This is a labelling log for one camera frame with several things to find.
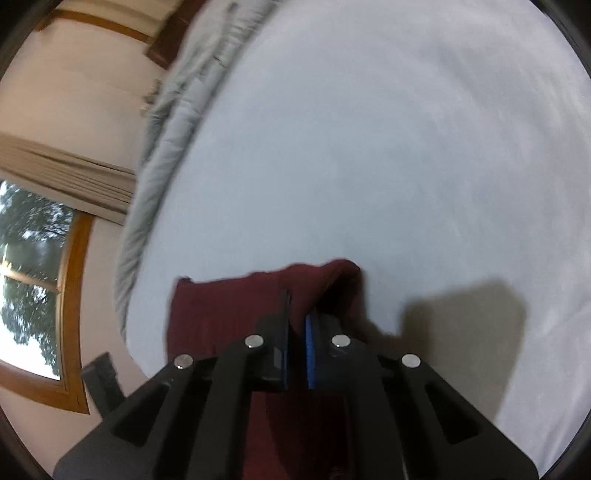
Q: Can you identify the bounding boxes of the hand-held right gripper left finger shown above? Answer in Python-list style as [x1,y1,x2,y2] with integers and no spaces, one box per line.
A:
[53,288,294,480]

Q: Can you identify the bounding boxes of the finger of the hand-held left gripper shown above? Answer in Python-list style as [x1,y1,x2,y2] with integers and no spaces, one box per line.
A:
[82,352,126,418]

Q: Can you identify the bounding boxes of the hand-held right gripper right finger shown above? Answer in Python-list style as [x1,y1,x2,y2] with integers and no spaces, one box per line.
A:
[302,310,541,480]

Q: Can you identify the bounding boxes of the maroon pants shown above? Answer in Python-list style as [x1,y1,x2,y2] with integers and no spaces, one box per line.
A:
[166,259,370,480]

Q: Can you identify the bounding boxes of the wooden framed window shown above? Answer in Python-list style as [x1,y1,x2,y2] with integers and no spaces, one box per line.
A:
[0,180,95,414]

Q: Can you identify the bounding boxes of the bed with light blue sheet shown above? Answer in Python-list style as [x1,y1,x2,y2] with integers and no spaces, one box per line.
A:
[122,0,591,467]

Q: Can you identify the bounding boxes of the beige curtain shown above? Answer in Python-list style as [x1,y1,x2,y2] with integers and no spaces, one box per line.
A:
[0,131,137,227]

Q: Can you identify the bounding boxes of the grey comforter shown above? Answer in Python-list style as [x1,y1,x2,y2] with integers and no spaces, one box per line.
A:
[113,0,278,342]

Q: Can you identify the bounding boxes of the dark wooden headboard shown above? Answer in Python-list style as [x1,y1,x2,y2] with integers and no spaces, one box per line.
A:
[145,0,206,70]

